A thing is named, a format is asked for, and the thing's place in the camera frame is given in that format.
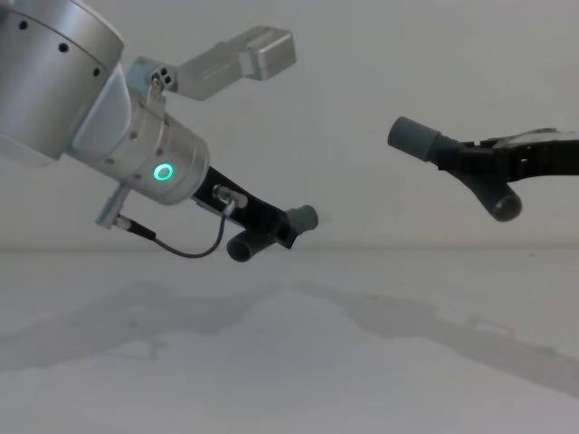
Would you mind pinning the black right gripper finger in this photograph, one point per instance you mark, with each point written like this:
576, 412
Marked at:
497, 169
543, 150

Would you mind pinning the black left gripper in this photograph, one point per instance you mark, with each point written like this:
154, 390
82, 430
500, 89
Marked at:
253, 205

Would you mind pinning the grey branched pipe fitting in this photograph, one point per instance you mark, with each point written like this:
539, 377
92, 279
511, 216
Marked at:
414, 138

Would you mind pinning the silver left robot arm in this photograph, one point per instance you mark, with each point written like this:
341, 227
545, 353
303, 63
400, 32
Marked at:
68, 90

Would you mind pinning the white table cloth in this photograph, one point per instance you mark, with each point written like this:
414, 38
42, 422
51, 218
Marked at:
289, 361

